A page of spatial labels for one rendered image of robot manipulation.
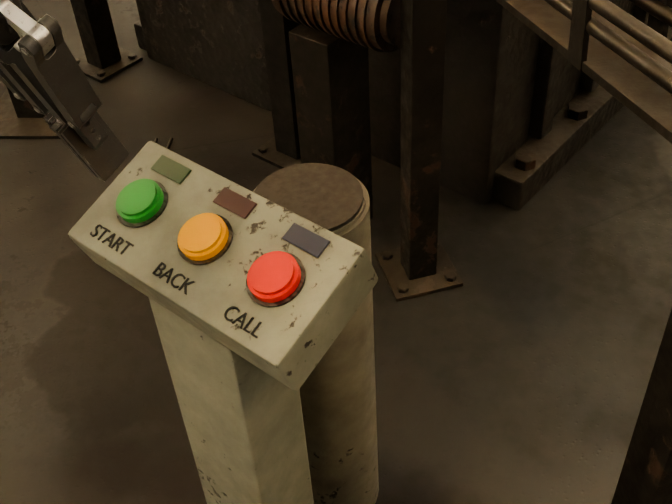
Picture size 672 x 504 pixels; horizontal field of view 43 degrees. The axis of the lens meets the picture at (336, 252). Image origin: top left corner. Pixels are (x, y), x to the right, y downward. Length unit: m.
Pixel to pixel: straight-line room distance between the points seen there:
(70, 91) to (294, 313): 0.21
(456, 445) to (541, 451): 0.12
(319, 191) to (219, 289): 0.22
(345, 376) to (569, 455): 0.44
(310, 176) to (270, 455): 0.27
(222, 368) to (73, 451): 0.65
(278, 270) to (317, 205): 0.21
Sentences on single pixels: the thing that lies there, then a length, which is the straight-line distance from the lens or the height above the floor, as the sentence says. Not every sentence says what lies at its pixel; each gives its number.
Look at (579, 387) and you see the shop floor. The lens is 1.36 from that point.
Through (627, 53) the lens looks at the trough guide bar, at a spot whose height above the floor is 0.71.
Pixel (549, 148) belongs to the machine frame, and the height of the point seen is 0.07.
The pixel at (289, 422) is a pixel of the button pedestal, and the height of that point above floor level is 0.39.
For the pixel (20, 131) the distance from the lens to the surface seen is 2.01.
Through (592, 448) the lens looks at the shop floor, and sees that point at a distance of 1.30.
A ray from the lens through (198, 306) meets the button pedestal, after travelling 0.65.
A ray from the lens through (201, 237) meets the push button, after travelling 0.67.
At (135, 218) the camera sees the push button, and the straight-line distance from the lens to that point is 0.71.
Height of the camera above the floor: 1.04
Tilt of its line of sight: 43 degrees down
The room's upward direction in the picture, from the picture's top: 4 degrees counter-clockwise
